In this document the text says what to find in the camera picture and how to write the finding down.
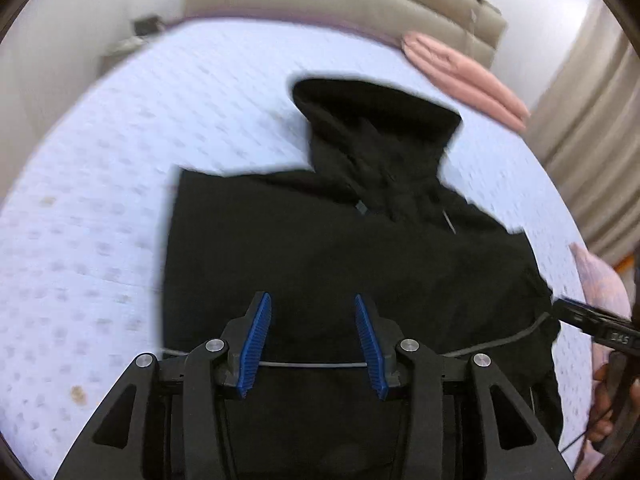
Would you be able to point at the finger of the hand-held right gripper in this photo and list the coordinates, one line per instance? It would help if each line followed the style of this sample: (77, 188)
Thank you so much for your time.
(575, 312)

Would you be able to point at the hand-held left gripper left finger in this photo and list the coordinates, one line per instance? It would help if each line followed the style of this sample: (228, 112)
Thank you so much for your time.
(255, 345)

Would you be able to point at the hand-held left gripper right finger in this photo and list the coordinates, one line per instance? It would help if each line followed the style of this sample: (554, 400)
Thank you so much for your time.
(371, 350)

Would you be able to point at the black hoodie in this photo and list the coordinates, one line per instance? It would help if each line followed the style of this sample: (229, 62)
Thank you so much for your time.
(325, 240)

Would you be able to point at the person's right hand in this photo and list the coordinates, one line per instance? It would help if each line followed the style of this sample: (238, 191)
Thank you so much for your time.
(602, 400)

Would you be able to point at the pink patterned pillow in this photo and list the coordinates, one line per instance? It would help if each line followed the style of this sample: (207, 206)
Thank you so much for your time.
(600, 280)

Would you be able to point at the beige curtain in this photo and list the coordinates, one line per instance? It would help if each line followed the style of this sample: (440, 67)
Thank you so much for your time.
(595, 130)

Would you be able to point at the bed with lilac dotted sheet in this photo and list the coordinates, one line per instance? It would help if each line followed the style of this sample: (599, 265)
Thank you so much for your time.
(150, 120)

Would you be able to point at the folded pink blanket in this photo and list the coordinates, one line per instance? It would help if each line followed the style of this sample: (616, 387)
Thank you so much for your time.
(465, 77)

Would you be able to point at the bedside table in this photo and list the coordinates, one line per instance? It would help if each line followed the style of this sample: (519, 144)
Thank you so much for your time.
(132, 40)

